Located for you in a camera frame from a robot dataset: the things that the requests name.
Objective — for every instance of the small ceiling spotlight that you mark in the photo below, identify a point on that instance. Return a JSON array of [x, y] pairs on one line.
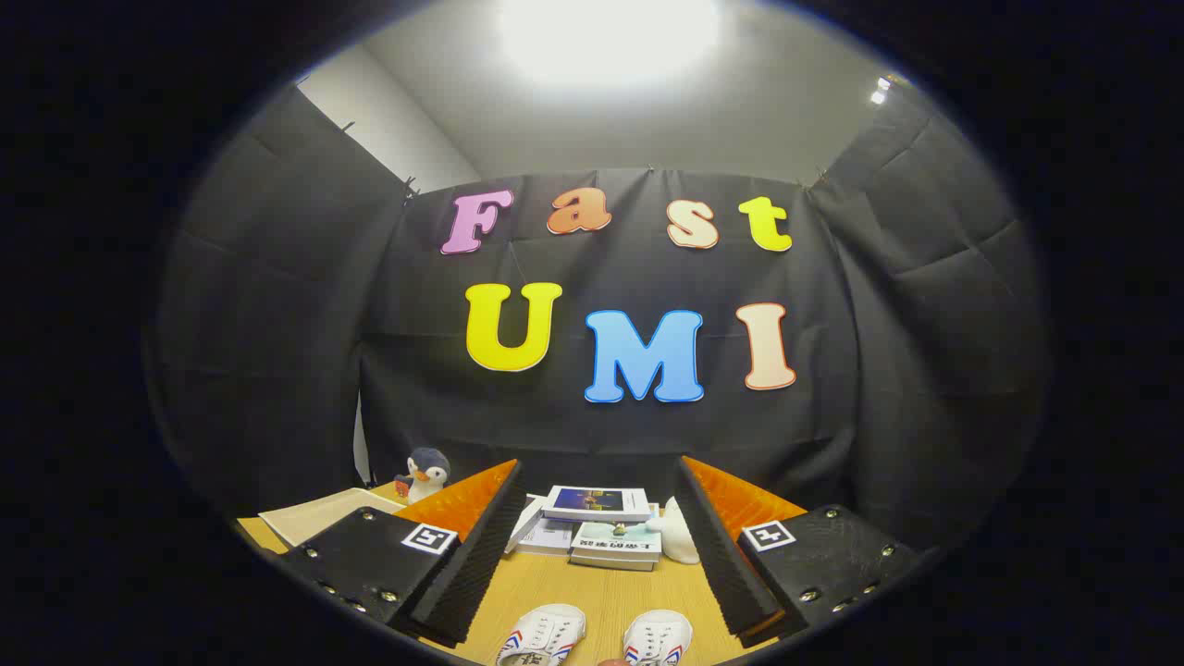
[[881, 92]]

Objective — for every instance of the blue photo cover book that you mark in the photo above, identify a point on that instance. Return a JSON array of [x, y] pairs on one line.
[[597, 502]]

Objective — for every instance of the white canvas shoe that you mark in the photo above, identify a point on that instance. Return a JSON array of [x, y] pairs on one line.
[[657, 638], [541, 636]]

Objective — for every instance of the thick white book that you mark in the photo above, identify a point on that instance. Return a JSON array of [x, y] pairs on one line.
[[610, 564]]

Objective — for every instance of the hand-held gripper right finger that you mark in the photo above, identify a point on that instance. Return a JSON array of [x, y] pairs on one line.
[[726, 564]]

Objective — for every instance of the penguin plush toy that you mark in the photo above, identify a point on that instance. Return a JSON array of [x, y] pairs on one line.
[[427, 472]]

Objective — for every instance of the beige fabric storage box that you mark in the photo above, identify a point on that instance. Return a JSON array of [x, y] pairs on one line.
[[324, 516]]

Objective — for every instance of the white duck plush toy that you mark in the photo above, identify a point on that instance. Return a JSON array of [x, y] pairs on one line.
[[680, 541]]

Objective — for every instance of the grey cover thin book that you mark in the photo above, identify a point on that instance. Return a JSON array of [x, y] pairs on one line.
[[546, 538]]

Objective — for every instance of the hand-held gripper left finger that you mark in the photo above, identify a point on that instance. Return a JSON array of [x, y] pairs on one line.
[[481, 564]]

